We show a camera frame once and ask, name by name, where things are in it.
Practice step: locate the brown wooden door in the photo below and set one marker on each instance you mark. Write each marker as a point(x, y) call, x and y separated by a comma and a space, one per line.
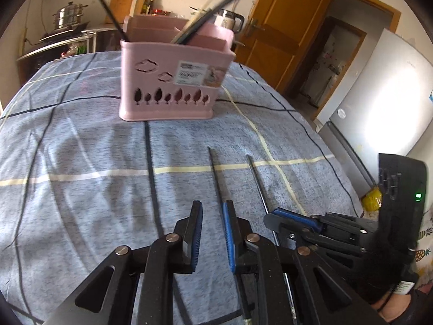
point(287, 23)

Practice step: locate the stainless steel kitchen counter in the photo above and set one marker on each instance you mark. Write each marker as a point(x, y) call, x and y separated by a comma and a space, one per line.
point(44, 56)

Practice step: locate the person's right hand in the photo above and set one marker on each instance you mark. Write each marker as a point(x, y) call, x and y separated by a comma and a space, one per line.
point(395, 308)

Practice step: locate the yellow plastic bag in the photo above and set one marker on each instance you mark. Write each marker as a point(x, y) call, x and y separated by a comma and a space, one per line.
point(371, 200)

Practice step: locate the black gas stove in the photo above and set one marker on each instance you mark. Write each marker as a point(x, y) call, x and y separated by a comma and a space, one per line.
point(64, 33)

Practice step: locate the white refrigerator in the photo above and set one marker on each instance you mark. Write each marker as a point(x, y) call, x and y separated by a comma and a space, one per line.
point(389, 101)

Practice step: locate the stainless steel steamer pot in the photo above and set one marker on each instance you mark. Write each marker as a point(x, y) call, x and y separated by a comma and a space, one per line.
point(69, 17)

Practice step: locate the pineapple print cloth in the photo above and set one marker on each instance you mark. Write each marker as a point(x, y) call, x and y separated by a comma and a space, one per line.
point(424, 243)

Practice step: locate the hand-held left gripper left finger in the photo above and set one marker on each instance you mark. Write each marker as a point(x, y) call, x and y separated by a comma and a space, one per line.
point(196, 240)

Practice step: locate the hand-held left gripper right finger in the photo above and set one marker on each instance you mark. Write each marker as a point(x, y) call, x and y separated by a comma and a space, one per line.
point(228, 240)

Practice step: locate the blue plaid tablecloth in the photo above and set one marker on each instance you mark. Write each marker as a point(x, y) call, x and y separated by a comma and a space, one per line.
point(84, 176)

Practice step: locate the wooden cutting board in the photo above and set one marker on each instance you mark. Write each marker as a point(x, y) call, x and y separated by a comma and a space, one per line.
point(125, 0)

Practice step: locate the dark glass bottle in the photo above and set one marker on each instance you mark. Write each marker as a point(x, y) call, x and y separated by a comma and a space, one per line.
point(152, 5)
point(145, 6)

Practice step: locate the pink plastic utensil basket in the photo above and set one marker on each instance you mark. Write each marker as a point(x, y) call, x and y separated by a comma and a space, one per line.
point(152, 108)

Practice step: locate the electric kettle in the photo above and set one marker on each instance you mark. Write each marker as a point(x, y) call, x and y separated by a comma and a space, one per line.
point(230, 22)

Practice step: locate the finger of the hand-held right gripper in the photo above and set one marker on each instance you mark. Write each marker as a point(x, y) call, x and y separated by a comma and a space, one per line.
point(287, 233)
point(294, 217)

